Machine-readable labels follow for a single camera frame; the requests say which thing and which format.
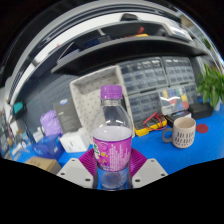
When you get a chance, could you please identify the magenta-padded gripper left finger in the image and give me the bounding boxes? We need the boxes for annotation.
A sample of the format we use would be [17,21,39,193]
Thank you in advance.
[56,148,99,190]

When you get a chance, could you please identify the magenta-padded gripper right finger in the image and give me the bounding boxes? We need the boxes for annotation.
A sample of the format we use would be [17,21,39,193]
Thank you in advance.
[127,148,169,190]

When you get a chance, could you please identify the clear bottle with purple cap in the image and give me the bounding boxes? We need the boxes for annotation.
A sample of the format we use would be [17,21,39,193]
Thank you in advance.
[91,84,133,191]

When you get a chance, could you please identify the white carton box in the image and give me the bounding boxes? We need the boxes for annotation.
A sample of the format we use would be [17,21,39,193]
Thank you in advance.
[59,127,91,154]

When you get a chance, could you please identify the brown cardboard box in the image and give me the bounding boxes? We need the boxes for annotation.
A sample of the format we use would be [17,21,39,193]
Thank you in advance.
[23,155,62,175]

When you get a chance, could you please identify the blue carton box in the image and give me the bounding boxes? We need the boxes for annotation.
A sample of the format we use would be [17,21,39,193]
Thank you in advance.
[32,133,65,160]

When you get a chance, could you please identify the yellow multimeter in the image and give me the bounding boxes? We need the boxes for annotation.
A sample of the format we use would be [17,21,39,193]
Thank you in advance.
[134,113,168,138]

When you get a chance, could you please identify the beige mug with grey dashes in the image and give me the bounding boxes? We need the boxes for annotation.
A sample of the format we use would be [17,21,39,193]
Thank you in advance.
[162,116,197,149]

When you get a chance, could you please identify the purple plastic bag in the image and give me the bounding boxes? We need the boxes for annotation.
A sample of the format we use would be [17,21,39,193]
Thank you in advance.
[39,109,64,137]

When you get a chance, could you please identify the dark grey flat box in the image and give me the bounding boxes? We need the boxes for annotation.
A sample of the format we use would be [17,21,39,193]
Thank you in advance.
[53,97,83,134]

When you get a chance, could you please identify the small white flat box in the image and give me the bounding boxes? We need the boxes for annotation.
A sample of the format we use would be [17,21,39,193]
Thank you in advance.
[165,110,193,128]

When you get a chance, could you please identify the grey small-parts drawer cabinet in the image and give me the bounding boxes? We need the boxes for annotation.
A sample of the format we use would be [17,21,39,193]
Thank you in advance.
[128,91,164,123]
[119,57,168,96]
[162,55,196,86]
[185,83,198,105]

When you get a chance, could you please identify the flat round red coaster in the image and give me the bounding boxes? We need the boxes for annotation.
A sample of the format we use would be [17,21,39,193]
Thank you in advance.
[195,123,209,134]

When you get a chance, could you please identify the drawer cabinet with coloured contents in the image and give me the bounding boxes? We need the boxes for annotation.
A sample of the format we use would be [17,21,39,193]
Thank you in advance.
[158,85,190,116]

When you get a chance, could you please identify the black box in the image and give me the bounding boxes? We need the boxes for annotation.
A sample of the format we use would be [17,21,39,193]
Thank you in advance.
[188,101,214,120]

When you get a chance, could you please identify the white perforated tray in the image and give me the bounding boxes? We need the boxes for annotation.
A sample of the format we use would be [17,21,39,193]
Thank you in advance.
[69,64,135,138]

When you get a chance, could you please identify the teal plastic bin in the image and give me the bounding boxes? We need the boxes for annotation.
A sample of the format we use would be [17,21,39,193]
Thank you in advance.
[12,101,25,115]

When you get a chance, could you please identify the green potted plant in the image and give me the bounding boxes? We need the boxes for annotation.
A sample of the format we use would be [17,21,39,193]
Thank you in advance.
[196,63,224,108]

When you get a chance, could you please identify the dark overhead shelf unit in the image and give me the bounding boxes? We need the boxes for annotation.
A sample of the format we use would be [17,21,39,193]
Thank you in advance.
[9,9,209,79]

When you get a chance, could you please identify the red test lead cable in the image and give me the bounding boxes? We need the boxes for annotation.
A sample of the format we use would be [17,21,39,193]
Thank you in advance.
[143,112,168,132]

